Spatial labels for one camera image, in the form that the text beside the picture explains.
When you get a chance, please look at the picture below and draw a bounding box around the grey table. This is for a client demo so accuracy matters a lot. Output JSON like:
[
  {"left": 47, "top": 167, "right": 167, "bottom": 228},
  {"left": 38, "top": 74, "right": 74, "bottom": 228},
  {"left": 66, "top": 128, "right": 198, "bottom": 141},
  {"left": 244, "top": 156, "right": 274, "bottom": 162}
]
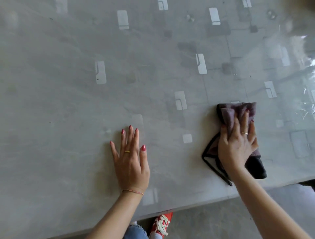
[{"left": 0, "top": 0, "right": 315, "bottom": 239}]

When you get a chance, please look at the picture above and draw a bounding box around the red string bracelet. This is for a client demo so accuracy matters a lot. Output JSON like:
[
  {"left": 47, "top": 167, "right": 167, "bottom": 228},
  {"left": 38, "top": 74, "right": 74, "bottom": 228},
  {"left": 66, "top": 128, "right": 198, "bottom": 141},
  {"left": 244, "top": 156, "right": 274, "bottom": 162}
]
[{"left": 122, "top": 189, "right": 145, "bottom": 196}]

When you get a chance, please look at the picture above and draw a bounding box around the person's blue jeans leg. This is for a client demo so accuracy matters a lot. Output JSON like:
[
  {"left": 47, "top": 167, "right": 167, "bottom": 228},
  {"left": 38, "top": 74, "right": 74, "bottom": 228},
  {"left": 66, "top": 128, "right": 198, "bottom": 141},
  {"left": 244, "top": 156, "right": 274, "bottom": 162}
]
[{"left": 123, "top": 224, "right": 149, "bottom": 239}]

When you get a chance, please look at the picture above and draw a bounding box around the person's right red sneaker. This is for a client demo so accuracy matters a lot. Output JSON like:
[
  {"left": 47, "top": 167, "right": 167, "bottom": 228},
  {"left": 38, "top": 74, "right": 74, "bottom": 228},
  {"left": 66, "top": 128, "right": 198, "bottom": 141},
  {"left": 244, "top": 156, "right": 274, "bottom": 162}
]
[{"left": 149, "top": 212, "right": 173, "bottom": 239}]

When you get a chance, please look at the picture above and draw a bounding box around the person's right hand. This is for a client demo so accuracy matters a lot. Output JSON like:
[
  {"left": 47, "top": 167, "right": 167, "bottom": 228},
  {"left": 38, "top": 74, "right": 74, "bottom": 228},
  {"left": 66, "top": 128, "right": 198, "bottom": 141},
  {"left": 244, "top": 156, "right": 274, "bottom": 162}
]
[{"left": 218, "top": 109, "right": 259, "bottom": 176}]

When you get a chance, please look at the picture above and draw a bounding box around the person's right forearm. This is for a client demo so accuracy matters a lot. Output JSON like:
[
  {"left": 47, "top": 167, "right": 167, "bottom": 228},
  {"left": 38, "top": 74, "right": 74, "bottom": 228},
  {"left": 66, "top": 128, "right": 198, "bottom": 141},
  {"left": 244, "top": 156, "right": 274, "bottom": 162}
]
[{"left": 230, "top": 167, "right": 312, "bottom": 239}]

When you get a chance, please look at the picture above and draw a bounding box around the person's left hand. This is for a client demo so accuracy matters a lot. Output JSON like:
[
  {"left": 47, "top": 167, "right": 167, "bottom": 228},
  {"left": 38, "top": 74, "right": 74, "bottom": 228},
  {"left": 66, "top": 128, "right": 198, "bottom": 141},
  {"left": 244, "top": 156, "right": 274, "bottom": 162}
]
[{"left": 109, "top": 125, "right": 151, "bottom": 194}]

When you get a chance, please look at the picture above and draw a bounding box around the mauve cleaning cloth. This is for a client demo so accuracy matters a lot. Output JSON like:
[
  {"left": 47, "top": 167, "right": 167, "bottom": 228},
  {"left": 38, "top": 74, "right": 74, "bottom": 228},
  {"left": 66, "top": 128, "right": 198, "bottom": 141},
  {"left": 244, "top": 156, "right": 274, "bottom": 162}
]
[{"left": 201, "top": 102, "right": 267, "bottom": 187}]

